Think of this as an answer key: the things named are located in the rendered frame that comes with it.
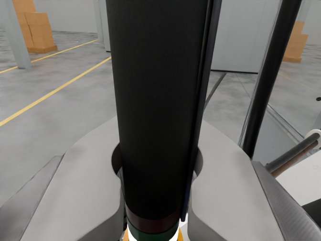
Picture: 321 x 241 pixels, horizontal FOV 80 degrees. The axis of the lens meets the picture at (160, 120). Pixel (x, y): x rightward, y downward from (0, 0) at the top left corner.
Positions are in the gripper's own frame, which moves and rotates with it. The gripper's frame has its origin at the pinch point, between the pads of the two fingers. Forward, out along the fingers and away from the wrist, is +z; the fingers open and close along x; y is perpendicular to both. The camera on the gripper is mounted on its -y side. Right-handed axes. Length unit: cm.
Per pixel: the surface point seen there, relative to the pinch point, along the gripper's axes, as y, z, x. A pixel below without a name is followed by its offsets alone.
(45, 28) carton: 77, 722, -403
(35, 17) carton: 42, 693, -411
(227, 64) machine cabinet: 131, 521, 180
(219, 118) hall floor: 150, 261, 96
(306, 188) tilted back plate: 26.1, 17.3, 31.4
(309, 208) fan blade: 13.5, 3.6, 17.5
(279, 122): 51, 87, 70
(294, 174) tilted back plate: 26.3, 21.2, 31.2
